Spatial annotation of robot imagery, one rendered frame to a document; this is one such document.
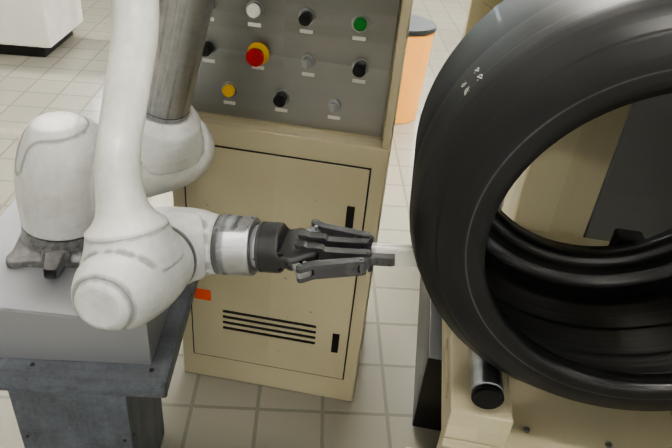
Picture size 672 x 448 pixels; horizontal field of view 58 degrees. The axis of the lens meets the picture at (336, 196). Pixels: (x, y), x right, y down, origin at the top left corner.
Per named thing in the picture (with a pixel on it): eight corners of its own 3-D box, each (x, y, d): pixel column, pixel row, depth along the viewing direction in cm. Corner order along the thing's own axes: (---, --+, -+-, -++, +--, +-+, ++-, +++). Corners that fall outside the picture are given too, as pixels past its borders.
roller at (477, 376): (494, 247, 112) (479, 263, 115) (474, 235, 112) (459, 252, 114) (511, 398, 83) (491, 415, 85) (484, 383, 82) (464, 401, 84)
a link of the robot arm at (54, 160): (6, 208, 122) (-8, 108, 111) (96, 187, 133) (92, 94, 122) (36, 252, 112) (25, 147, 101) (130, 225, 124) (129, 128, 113)
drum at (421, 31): (425, 128, 368) (441, 34, 337) (362, 124, 365) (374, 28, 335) (416, 104, 399) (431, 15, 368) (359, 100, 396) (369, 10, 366)
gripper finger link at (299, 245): (295, 239, 88) (293, 245, 87) (372, 245, 86) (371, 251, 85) (297, 261, 90) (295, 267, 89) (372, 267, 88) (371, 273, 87)
